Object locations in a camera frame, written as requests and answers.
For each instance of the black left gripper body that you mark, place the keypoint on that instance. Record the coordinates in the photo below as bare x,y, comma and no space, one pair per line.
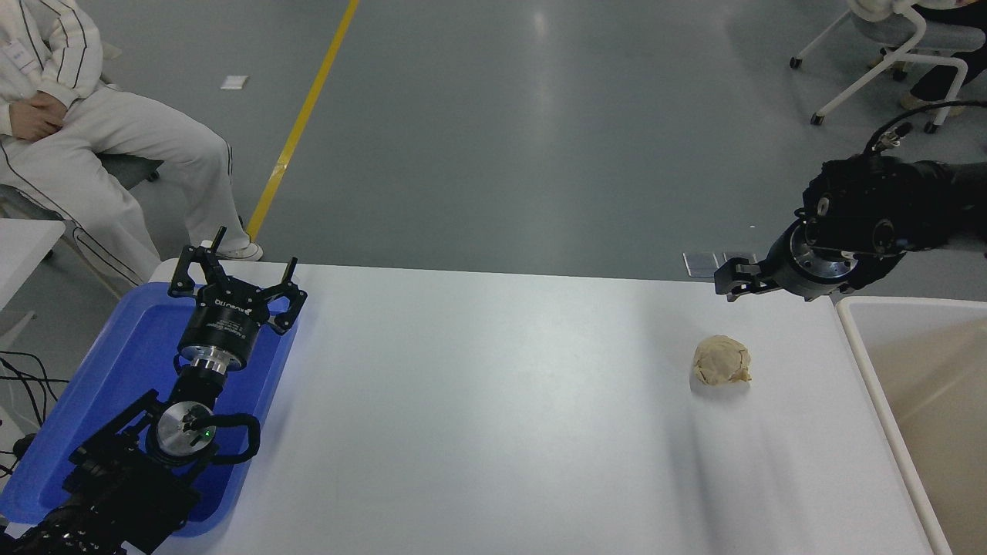
220,327

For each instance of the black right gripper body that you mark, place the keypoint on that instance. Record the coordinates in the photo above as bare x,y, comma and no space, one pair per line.
783,266

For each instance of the tan paper ball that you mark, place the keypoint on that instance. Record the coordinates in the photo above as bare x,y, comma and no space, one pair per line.
721,361

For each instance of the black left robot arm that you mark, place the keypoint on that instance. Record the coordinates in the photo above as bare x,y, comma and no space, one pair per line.
116,486

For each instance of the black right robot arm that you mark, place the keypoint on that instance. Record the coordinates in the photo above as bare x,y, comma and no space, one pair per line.
887,200

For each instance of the person's hand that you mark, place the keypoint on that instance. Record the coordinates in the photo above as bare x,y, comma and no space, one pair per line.
37,117

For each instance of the metal floor plate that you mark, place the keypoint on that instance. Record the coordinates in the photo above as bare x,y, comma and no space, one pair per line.
700,264
739,258

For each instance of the blue plastic tray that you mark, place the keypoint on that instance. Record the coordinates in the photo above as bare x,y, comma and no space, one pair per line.
131,362

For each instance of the grey seat chair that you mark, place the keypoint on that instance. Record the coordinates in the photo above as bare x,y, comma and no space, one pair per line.
127,168

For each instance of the seated person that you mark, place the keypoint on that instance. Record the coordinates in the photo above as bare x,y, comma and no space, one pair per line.
116,131

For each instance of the small white side table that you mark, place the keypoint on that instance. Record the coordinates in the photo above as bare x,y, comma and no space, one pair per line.
23,247

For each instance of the large pale bin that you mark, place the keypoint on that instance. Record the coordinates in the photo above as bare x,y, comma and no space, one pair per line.
925,370

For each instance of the white paper sheet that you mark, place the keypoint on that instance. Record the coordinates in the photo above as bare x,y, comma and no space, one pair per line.
234,82

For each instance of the person on wheeled chair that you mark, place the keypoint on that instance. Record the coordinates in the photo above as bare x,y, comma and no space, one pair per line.
879,8

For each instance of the white wheeled chair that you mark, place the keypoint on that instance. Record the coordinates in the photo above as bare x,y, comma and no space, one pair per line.
948,35

